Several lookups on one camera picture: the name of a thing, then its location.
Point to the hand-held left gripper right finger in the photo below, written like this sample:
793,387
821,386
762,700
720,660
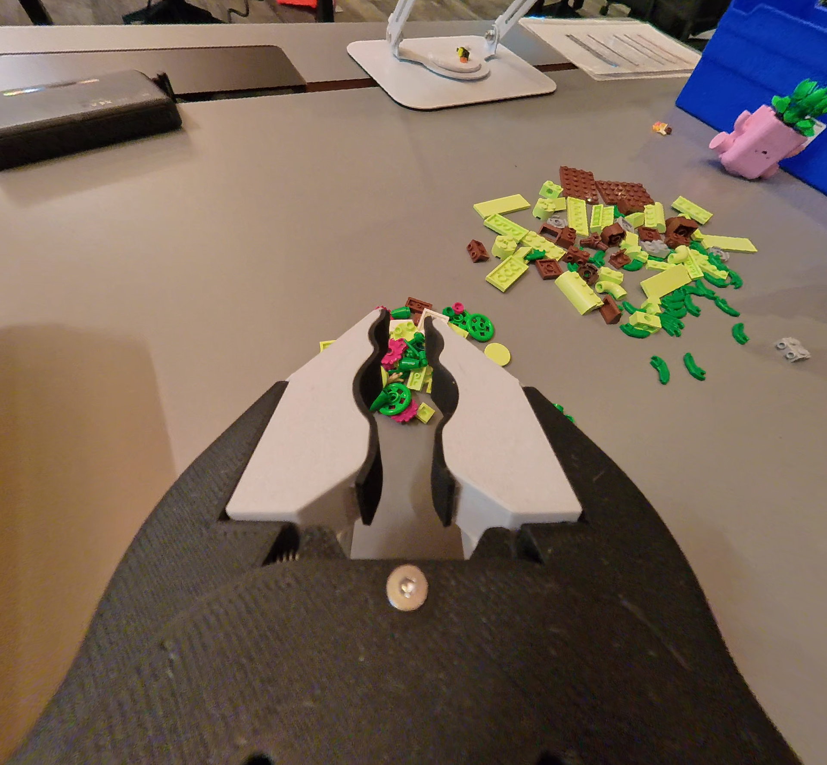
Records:
510,455

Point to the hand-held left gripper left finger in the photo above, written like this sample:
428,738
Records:
297,455

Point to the heap of small pink green pieces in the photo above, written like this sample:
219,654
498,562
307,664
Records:
400,400

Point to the pile of toy bricks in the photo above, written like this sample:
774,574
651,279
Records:
575,290

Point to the large brown studded plate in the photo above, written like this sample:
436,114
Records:
578,184
627,195

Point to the small grey bracket plate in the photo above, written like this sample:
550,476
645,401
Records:
791,348

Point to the white monitor stand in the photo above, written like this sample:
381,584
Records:
439,87

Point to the lime flat tile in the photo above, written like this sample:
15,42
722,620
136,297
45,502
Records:
730,244

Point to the small tan toy piece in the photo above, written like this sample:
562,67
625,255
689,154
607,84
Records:
663,127

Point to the pink toy pot plant model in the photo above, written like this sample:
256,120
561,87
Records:
756,145

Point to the black ribbed power brick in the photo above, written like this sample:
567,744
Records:
84,119

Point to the laminated paper sheet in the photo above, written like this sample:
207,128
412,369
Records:
620,48

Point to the blue storage bin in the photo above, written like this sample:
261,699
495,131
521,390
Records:
749,48

